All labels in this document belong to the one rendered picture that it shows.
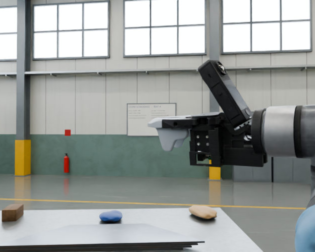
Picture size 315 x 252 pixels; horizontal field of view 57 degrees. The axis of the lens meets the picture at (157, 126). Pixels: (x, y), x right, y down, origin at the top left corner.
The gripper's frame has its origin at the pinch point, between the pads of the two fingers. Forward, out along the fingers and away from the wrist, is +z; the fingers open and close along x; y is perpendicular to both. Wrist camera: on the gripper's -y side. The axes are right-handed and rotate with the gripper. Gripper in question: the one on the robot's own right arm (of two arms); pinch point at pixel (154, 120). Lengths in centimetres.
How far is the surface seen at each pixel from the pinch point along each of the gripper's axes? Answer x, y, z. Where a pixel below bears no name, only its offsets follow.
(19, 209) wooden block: 25, 40, 91
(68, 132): 576, 85, 713
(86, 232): 23, 41, 47
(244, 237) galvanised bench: 54, 48, 1
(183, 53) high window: 760, -130, 376
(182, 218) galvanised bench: 62, 49, 31
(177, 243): 32, 44, 16
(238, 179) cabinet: 727, 239, 219
